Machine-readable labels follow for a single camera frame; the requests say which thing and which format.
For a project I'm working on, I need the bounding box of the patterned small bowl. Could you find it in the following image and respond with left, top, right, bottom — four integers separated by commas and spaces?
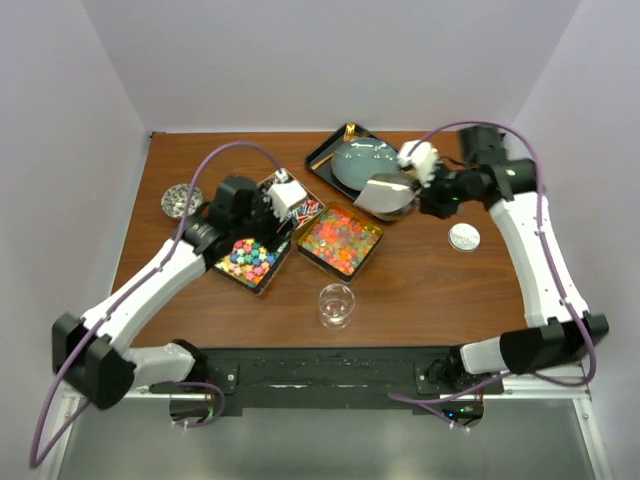
161, 183, 204, 220

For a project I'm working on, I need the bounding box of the tin of gummy candies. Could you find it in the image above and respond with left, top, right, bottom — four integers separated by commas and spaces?
296, 202, 383, 284

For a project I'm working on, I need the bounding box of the blue-grey plate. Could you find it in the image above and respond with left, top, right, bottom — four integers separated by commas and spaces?
331, 138, 400, 191

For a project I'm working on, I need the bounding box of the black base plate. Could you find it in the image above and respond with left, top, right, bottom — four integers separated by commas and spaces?
149, 346, 501, 426

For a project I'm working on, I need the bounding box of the tin of lollipops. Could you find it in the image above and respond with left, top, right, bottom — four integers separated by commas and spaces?
284, 169, 326, 242

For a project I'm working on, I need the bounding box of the silver jar lid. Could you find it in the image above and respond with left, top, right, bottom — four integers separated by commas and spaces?
448, 223, 481, 253

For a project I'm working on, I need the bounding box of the clear glass jar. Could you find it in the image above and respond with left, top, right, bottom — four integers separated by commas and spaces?
318, 283, 356, 330

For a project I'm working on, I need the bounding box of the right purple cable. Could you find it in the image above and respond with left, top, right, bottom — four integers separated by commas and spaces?
389, 119, 598, 421

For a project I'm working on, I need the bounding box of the gold spoon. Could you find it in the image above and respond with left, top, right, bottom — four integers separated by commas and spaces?
343, 123, 357, 142

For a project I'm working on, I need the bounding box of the metal scoop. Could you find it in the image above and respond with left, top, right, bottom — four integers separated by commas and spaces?
354, 172, 420, 222

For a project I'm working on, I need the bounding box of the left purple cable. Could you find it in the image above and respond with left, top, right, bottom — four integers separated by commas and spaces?
28, 141, 291, 469

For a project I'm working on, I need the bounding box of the purple cable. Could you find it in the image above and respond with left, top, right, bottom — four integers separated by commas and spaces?
28, 141, 291, 469
389, 119, 598, 421

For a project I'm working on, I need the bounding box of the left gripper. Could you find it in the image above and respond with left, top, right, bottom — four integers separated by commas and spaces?
233, 185, 299, 255

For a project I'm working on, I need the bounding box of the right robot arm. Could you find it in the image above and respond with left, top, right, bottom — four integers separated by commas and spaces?
398, 121, 609, 393

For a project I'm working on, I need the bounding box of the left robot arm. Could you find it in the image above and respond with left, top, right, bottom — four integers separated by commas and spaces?
52, 170, 307, 410

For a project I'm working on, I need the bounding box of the tin of star candies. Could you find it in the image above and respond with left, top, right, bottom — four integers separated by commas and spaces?
214, 238, 291, 296

